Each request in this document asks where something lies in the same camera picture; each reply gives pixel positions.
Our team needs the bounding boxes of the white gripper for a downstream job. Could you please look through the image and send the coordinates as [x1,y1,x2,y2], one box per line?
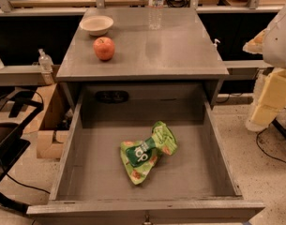
[243,29,286,127]

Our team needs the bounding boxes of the green rice chip bag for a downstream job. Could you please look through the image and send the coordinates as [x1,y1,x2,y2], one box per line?
[120,121,177,186]

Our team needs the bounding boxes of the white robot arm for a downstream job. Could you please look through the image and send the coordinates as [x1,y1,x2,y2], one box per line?
[243,5,286,131]

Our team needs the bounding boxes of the grey open drawer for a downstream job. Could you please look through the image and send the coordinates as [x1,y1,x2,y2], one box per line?
[25,82,266,225]

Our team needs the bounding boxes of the grey cabinet counter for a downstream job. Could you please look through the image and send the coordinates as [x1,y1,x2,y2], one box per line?
[57,7,228,103]

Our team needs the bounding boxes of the small white pump bottle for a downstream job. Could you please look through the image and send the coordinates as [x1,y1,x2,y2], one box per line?
[213,38,220,49]

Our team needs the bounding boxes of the red apple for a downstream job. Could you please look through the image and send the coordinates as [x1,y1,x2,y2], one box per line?
[93,37,115,61]

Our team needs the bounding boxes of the white bowl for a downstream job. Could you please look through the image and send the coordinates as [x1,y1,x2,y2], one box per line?
[80,16,113,37]

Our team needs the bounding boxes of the cardboard box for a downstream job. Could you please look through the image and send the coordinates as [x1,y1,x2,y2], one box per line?
[24,83,69,158]

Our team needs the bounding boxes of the clear sanitizer pump bottle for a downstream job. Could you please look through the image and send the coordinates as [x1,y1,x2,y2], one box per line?
[38,49,54,85]

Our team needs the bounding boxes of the black floor cable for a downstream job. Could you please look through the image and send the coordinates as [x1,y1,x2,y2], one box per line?
[255,128,286,166]

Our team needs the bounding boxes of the black chair frame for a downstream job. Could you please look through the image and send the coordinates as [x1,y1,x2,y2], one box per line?
[0,87,44,214]

